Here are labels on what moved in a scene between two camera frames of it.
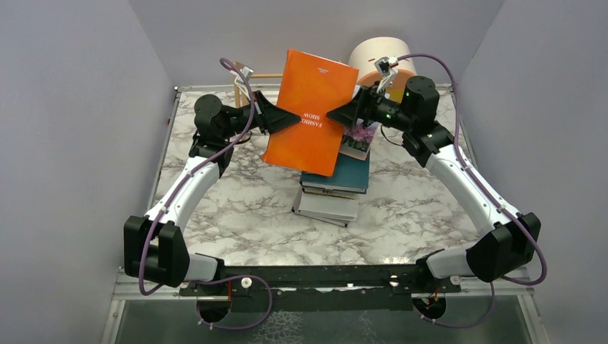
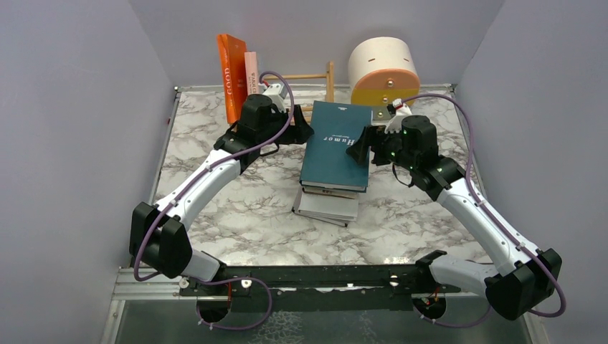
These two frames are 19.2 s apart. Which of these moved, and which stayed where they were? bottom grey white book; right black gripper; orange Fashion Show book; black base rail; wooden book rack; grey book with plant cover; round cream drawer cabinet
Moved: right black gripper; wooden book rack; orange Fashion Show book
Stayed: grey book with plant cover; round cream drawer cabinet; bottom grey white book; black base rail
